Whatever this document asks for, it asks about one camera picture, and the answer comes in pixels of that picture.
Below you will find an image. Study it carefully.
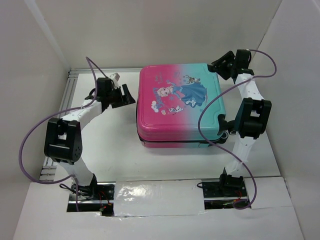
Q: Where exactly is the pink hard-shell suitcase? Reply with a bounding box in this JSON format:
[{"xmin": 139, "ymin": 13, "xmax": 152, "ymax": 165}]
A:
[{"xmin": 136, "ymin": 63, "xmax": 229, "ymax": 148}]

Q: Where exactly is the white glossy cover sheet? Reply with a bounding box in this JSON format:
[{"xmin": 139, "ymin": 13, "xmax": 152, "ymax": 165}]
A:
[{"xmin": 113, "ymin": 179, "xmax": 205, "ymax": 217}]

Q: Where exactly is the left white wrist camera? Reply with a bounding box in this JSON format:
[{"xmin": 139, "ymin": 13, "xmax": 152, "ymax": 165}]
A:
[{"xmin": 109, "ymin": 73, "xmax": 120, "ymax": 82}]

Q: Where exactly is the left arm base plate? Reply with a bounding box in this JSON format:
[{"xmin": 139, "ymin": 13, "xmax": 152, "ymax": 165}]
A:
[{"xmin": 78, "ymin": 182, "xmax": 116, "ymax": 204}]

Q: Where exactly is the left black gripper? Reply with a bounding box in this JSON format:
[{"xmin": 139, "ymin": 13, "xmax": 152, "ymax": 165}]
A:
[{"xmin": 107, "ymin": 83, "xmax": 136, "ymax": 109}]

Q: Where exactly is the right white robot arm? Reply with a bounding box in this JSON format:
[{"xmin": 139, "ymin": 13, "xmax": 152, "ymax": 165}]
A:
[{"xmin": 211, "ymin": 49, "xmax": 272, "ymax": 196}]

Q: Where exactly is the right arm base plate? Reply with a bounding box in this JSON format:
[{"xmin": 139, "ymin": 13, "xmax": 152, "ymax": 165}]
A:
[{"xmin": 197, "ymin": 181, "xmax": 248, "ymax": 199}]

